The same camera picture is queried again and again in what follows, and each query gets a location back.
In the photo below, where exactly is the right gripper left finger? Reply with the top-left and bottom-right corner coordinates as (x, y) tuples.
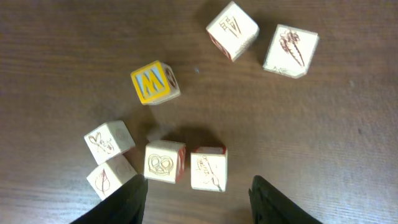
(72, 174), (148, 224)

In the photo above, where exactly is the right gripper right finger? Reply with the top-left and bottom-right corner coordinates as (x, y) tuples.
(248, 175), (321, 224)

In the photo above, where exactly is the pretzel picture wooden block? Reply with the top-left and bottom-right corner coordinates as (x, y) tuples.
(144, 140), (186, 184)

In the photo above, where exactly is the green sided picture block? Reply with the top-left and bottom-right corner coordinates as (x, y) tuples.
(190, 146), (228, 192)

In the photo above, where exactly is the leaf picture blue block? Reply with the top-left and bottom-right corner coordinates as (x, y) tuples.
(86, 154), (137, 200)

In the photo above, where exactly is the bunny picture wooden block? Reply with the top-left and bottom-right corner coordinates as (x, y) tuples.
(84, 120), (136, 165)

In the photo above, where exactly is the yellow framed letter block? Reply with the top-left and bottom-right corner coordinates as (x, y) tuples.
(131, 60), (180, 105)

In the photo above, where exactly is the carrot picture wooden block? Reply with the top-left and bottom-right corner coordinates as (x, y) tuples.
(262, 24), (320, 78)

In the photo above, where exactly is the block with red side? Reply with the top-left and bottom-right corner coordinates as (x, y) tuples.
(206, 1), (259, 62)

